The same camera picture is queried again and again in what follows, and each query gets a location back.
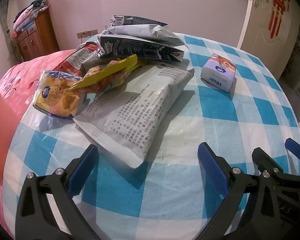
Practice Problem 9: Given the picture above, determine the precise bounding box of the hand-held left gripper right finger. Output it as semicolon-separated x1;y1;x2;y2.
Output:
197;142;286;240

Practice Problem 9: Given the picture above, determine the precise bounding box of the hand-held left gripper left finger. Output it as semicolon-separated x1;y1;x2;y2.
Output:
15;144;100;240

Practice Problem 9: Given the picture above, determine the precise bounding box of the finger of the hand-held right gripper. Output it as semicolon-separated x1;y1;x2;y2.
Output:
252;147;287;178
284;138;300;162

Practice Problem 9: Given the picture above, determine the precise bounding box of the white printed packet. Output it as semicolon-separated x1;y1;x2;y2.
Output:
72;65;194;169

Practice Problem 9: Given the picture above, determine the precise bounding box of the purple tissue pack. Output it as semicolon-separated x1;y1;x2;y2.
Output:
200;53;237;93

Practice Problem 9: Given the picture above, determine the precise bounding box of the yellow snack wrapper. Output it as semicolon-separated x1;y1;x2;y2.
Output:
69;55;143;93

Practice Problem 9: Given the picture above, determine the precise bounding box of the blue checkered tablecloth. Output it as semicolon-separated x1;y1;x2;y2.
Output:
1;31;300;240

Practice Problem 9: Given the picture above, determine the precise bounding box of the yellow biscuit snack bag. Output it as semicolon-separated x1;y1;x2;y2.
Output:
32;70;87;119

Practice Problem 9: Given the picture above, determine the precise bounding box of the red snack wrapper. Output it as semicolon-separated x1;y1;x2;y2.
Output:
51;42;108;77

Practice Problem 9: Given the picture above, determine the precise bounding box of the pink bed blanket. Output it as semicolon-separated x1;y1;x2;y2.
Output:
0;49;77;240

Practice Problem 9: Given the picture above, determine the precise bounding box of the white door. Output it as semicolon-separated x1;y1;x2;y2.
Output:
236;0;300;63

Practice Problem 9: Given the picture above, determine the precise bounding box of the black printed carton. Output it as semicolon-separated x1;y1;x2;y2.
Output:
97;34;185;63
109;15;168;27

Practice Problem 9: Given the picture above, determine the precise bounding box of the wooden cabinet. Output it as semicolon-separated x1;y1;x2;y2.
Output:
15;10;60;63

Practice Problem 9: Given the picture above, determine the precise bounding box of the red hanging decoration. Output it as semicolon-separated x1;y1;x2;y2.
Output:
266;0;290;39

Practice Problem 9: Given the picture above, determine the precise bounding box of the white plastic bag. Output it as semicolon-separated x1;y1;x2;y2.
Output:
101;24;189;49

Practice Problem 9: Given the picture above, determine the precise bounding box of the grey curtain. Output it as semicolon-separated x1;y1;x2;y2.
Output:
0;0;15;63

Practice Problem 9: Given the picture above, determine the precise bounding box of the stack of folded blankets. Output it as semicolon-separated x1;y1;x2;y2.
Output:
12;0;50;33

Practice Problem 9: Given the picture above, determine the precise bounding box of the wall socket panel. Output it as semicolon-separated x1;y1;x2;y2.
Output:
77;29;98;39

